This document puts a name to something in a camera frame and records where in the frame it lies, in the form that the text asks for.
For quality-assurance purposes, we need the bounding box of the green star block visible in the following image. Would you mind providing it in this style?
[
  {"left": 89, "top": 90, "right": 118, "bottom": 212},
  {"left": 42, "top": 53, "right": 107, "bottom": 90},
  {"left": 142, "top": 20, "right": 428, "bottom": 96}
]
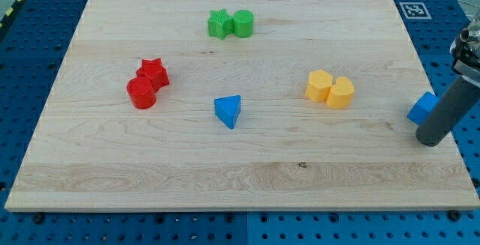
[{"left": 207, "top": 9, "right": 233, "bottom": 40}]

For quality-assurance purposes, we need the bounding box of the blue triangle block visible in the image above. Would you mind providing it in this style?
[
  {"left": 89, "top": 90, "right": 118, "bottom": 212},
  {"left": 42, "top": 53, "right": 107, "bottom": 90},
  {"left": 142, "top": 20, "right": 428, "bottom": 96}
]
[{"left": 214, "top": 95, "right": 241, "bottom": 130}]

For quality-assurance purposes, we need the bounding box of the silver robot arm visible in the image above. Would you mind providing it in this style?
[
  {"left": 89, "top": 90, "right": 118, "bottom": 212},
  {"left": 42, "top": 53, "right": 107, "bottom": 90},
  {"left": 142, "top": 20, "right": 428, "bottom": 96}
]
[{"left": 450, "top": 11, "right": 479, "bottom": 86}]

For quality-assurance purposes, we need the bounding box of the red star block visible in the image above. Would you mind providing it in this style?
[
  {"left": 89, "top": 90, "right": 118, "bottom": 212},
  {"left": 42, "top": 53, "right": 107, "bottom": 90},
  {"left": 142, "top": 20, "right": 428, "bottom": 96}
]
[{"left": 136, "top": 58, "right": 170, "bottom": 92}]

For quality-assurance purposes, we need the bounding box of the green cylinder block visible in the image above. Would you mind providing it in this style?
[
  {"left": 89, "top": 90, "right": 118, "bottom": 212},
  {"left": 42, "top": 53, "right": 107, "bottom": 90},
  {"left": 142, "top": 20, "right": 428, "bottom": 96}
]
[{"left": 233, "top": 10, "right": 254, "bottom": 38}]

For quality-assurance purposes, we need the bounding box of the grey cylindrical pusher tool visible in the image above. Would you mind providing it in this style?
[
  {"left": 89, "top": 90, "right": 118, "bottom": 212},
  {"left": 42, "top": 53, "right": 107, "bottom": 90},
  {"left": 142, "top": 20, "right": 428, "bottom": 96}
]
[{"left": 415, "top": 76, "right": 479, "bottom": 147}]

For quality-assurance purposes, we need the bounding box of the white fiducial marker tag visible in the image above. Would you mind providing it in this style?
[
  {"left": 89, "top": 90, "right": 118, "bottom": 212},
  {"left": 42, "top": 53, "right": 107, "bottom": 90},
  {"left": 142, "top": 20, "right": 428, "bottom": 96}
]
[{"left": 399, "top": 1, "right": 431, "bottom": 19}]

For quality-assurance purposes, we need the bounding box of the red cylinder block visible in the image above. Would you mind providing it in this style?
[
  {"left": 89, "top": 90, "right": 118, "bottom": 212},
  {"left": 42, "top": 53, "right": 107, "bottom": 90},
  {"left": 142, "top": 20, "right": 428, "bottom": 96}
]
[{"left": 126, "top": 76, "right": 156, "bottom": 109}]

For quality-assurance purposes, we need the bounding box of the yellow hexagon block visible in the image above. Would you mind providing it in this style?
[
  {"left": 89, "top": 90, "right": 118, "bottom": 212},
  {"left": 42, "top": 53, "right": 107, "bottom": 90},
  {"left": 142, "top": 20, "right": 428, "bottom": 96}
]
[{"left": 305, "top": 70, "right": 334, "bottom": 102}]

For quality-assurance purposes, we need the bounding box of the blue cube block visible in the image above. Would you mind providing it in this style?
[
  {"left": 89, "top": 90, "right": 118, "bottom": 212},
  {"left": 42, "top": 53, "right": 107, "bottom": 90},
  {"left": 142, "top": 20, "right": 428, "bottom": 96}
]
[{"left": 407, "top": 91, "right": 440, "bottom": 125}]

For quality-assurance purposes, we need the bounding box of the yellow heart block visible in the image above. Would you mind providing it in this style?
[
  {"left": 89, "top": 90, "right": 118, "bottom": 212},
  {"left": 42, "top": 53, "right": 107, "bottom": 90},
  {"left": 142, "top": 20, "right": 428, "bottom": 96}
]
[{"left": 325, "top": 76, "right": 355, "bottom": 109}]

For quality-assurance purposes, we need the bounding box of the wooden board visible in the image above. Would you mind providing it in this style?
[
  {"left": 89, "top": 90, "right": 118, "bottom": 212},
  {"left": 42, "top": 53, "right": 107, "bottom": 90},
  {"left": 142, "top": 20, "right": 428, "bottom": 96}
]
[{"left": 5, "top": 0, "right": 479, "bottom": 212}]

